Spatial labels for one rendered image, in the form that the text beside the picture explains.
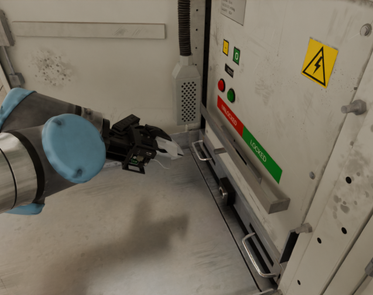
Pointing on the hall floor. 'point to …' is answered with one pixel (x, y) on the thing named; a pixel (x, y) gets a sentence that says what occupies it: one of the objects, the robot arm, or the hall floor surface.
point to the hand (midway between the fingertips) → (177, 151)
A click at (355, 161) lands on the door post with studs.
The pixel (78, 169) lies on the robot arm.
